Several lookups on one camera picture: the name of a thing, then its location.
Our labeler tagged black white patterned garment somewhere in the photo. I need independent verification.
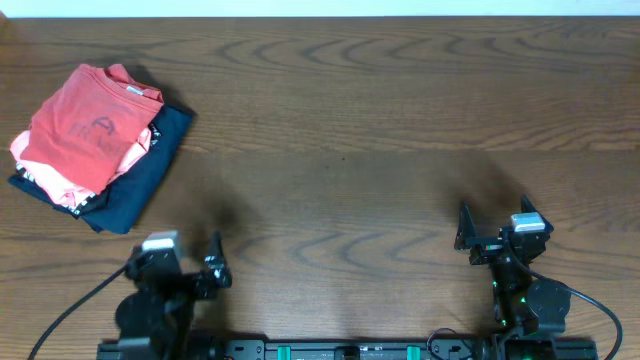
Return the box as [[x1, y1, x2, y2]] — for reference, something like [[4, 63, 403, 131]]
[[14, 122, 164, 217]]

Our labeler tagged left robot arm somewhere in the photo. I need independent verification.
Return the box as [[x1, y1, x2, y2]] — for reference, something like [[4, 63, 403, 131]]
[[115, 231, 232, 359]]

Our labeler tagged folded pink shirt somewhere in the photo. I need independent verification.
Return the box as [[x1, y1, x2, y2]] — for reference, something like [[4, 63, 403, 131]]
[[9, 127, 153, 209]]

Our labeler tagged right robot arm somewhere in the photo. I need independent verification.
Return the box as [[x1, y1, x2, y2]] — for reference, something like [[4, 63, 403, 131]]
[[454, 196, 570, 359]]

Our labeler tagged red-orange soccer t-shirt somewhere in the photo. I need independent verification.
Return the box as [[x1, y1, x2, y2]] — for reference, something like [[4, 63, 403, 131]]
[[21, 64, 164, 193]]

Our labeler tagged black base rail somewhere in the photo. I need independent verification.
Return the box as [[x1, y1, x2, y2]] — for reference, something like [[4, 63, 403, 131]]
[[96, 331, 599, 360]]

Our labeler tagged folded navy garment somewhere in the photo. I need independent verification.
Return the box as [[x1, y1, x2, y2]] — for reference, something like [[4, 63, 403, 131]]
[[8, 105, 192, 234]]

